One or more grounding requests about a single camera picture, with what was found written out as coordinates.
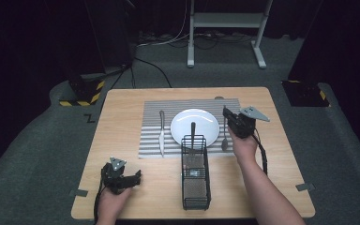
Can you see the grey tape piece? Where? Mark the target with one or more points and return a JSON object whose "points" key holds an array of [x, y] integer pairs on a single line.
{"points": [[78, 192], [305, 187]]}

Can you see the person's right hand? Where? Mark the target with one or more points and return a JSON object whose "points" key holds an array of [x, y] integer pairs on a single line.
{"points": [[245, 148]]}

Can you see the white round plate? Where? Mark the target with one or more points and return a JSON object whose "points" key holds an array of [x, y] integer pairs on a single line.
{"points": [[206, 120]]}

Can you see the person's left hand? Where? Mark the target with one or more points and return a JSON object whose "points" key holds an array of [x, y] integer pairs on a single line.
{"points": [[111, 206]]}

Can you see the white metal stand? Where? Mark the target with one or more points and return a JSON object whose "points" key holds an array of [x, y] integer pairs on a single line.
{"points": [[225, 19]]}

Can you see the silver table knife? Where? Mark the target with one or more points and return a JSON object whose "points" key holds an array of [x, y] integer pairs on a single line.
{"points": [[162, 137]]}

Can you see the black yellow striped stand base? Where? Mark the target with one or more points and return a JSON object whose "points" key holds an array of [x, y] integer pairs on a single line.
{"points": [[84, 92]]}

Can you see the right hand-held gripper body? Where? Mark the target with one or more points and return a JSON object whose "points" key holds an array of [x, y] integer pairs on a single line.
{"points": [[243, 125]]}

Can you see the grey striped placemat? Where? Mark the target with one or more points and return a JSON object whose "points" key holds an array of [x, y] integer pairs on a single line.
{"points": [[151, 125]]}

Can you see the black stand base yellow marks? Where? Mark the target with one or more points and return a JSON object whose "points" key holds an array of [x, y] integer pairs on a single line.
{"points": [[306, 93]]}

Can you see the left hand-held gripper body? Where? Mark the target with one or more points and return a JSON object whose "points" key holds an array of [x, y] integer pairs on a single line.
{"points": [[114, 179]]}

